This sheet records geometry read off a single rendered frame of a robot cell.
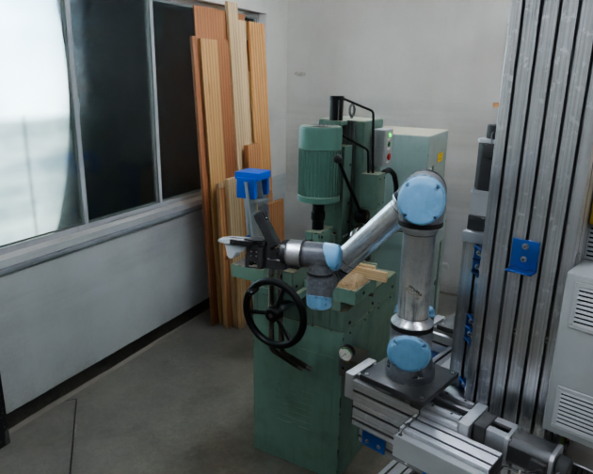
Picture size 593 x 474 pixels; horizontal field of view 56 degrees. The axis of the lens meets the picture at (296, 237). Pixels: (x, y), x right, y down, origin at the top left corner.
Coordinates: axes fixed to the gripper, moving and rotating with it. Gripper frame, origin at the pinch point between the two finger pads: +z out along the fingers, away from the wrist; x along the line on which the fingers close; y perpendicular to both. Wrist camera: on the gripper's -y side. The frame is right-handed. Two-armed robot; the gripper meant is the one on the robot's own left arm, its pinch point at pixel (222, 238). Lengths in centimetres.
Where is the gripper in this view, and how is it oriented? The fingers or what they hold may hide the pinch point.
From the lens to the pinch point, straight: 164.0
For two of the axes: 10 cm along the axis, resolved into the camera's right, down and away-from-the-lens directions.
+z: -9.6, -0.9, 2.6
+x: 2.7, -1.3, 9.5
